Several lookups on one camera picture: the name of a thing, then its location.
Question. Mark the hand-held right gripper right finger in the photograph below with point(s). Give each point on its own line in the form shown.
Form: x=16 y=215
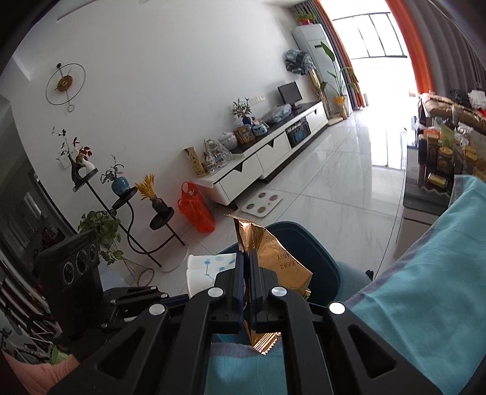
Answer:
x=255 y=292

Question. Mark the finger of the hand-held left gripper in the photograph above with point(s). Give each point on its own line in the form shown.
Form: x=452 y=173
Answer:
x=140 y=294
x=129 y=313

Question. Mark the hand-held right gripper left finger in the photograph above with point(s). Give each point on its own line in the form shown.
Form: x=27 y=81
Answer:
x=239 y=288

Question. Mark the white blue-printed tissue pack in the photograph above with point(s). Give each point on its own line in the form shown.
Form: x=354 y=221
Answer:
x=205 y=269

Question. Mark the gold foil snack wrapper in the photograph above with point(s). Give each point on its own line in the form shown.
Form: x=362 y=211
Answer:
x=273 y=254

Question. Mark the teal plastic bin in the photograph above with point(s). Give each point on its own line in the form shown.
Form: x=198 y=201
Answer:
x=319 y=262

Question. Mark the green ivy plant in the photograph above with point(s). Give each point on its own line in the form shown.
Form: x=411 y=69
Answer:
x=98 y=228

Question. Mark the dark storage shelf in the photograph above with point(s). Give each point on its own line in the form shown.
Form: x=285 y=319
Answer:
x=22 y=228

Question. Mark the black tiered plant stand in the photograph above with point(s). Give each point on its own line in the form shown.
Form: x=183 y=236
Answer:
x=163 y=222

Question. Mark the white bathroom scale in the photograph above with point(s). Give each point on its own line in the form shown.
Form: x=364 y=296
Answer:
x=262 y=205

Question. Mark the orange plastic bag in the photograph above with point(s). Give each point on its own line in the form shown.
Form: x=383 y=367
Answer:
x=197 y=212

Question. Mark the dark vase with yellow wheat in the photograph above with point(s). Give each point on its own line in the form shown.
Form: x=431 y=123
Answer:
x=159 y=205

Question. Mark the grey blue fabric seat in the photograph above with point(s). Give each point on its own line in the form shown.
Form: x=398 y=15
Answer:
x=351 y=281

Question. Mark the pink cloth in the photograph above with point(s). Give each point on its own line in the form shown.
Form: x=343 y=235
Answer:
x=38 y=376

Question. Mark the blue vase with plant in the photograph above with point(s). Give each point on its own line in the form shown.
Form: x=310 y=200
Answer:
x=119 y=186

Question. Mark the white TV cabinet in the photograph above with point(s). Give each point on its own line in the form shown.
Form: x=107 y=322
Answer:
x=235 y=182

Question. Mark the white vase with red branches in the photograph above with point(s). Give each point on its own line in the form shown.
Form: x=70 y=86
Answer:
x=85 y=167

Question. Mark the tall yellow printed box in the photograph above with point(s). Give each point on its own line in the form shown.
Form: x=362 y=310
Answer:
x=195 y=161

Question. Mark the white ceramic jar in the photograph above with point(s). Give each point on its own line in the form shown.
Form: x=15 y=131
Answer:
x=227 y=141

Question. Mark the framed picture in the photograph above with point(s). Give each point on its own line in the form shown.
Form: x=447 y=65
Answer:
x=243 y=135

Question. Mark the blue white ceramic bowl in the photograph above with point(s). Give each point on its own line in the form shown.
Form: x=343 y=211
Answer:
x=260 y=128

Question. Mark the teal towel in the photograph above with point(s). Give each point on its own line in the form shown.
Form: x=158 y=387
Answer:
x=417 y=285

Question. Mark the small bonsai in blue pot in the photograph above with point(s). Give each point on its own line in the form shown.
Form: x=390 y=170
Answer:
x=246 y=120

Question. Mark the clear blue plastic bag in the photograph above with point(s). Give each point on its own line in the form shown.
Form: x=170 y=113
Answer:
x=279 y=113

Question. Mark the dark top coffee table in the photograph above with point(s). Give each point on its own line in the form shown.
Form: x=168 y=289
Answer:
x=417 y=197

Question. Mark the black monitor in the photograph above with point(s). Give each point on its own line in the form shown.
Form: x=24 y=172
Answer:
x=288 y=93

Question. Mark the tall leafy plant yellow pot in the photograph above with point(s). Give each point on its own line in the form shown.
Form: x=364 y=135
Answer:
x=340 y=104

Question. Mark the gold floor stand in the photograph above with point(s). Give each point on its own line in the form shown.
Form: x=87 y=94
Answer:
x=315 y=81

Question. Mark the pile of jars and boxes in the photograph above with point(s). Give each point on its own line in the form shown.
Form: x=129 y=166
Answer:
x=444 y=159

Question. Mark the blue wrapped bundle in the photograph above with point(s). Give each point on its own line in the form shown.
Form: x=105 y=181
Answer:
x=298 y=60

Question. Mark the white standing air conditioner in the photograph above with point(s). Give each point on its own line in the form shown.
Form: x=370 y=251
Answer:
x=315 y=41

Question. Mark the striped grey orange curtain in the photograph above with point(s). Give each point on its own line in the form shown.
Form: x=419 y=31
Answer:
x=334 y=30

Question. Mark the window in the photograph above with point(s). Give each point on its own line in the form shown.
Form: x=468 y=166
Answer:
x=364 y=38

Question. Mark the small green potted plant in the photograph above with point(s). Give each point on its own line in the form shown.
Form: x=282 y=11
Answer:
x=305 y=18

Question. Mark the white wall socket strip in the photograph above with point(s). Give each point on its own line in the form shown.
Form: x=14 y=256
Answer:
x=256 y=100

